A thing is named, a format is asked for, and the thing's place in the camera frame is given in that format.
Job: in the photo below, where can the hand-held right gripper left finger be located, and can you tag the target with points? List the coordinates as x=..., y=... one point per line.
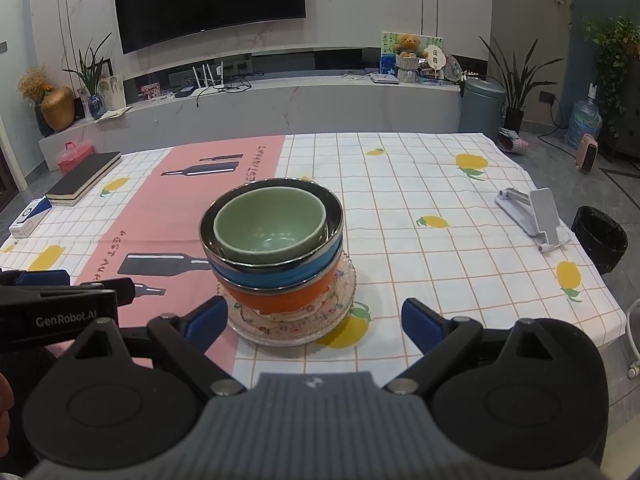
x=207, y=320

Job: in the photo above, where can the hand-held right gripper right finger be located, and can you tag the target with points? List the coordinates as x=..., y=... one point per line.
x=420, y=322

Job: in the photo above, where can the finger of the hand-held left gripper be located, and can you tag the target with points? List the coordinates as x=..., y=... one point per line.
x=45, y=277
x=125, y=290

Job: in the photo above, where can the orange steel bowl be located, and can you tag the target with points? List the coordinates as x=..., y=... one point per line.
x=280, y=300

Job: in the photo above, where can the floral glass plate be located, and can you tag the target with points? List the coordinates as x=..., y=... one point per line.
x=346, y=305
x=300, y=340

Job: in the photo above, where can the blue steel bowl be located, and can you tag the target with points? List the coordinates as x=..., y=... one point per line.
x=280, y=275

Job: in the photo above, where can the green ceramic bowl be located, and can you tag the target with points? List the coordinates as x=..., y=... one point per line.
x=270, y=225

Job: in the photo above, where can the person's left hand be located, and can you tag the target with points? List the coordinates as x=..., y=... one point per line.
x=4, y=400

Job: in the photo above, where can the small white blue box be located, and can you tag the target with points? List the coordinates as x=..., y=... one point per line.
x=30, y=217

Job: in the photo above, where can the pink bottle-print placemat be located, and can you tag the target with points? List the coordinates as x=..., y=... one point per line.
x=165, y=225

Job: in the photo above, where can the black notebook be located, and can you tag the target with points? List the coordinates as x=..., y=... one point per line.
x=85, y=175

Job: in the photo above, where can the pink storage box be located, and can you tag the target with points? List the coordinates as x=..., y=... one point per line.
x=75, y=160

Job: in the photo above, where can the checked lemon tablecloth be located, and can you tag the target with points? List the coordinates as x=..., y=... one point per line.
x=425, y=185

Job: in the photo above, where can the dark vase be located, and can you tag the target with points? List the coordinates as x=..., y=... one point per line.
x=42, y=125

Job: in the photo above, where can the white folding phone stand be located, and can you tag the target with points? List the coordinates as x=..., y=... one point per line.
x=545, y=215

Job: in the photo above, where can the golden vase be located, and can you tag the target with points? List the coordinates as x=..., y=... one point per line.
x=57, y=110

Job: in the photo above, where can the green plant in blue vase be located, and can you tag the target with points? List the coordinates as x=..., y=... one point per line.
x=96, y=107

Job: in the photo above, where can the papers on console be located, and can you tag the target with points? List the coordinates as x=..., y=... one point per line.
x=117, y=112

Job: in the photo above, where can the dried flower bouquet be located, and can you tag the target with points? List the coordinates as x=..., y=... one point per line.
x=34, y=85

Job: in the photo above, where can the black waste bin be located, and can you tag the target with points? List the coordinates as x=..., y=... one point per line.
x=600, y=240

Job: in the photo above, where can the white illustrated board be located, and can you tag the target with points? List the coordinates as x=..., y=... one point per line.
x=112, y=90

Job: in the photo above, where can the floral slipper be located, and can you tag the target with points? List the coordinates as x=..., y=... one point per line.
x=512, y=142

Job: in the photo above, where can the small dark set-top box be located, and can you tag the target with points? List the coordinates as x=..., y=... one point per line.
x=184, y=92

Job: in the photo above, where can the white router with antennas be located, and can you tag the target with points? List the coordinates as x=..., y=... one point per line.
x=205, y=91

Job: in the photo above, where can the white wheeled stand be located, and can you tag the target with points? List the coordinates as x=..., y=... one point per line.
x=634, y=371

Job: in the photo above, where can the long-leaf potted plant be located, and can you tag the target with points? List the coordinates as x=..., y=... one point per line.
x=513, y=121

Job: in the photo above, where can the grey round trash can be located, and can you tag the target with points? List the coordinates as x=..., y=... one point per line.
x=482, y=107

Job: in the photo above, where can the white marble television console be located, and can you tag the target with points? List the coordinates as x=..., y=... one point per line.
x=300, y=110

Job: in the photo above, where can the small pink heater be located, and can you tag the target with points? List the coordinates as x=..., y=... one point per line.
x=586, y=155

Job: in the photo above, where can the silver laptop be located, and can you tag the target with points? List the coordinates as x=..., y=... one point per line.
x=385, y=79

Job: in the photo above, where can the grey woven basket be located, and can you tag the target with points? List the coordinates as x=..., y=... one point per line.
x=407, y=70

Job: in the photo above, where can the blue water jug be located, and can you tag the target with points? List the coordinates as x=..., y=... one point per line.
x=584, y=125

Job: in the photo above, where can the decorative glass dish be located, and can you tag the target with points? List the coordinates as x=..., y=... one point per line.
x=452, y=67

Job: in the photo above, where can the blue carton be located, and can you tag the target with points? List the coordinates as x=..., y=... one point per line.
x=387, y=66

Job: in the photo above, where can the white round hand fan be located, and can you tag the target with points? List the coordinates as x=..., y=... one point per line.
x=434, y=57

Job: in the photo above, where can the brown teddy bear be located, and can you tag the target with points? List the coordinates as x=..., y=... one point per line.
x=406, y=45

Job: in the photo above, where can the green illustrated card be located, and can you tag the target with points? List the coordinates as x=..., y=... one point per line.
x=387, y=42

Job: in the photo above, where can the white plug charger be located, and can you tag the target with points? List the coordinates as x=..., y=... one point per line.
x=593, y=91

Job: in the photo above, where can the black curved television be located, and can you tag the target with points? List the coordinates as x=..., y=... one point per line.
x=210, y=0

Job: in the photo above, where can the bushy green leafy plant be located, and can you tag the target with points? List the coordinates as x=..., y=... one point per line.
x=615, y=45

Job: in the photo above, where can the pink photo frame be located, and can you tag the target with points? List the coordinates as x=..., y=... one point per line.
x=150, y=91

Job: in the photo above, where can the wall power outlet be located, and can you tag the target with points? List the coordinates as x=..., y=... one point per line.
x=546, y=97

